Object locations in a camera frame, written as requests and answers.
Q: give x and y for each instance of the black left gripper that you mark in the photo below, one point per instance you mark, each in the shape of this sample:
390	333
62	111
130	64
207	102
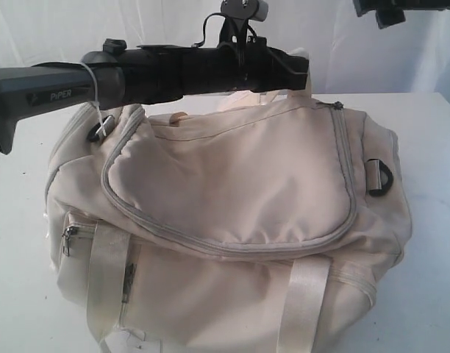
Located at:
160	74

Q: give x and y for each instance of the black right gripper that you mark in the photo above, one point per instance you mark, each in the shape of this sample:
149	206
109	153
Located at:
391	12

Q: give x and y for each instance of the beige duffel bag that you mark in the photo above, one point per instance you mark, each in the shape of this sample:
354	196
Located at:
264	226

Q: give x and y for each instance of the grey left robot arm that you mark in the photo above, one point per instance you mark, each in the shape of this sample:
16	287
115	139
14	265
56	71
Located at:
117	76

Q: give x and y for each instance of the white backdrop curtain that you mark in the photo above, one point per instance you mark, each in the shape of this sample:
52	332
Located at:
349	54

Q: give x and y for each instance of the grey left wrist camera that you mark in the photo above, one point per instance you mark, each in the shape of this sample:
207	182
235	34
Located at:
255	10

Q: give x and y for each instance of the white cable tie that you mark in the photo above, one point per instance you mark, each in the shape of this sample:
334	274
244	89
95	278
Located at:
105	125

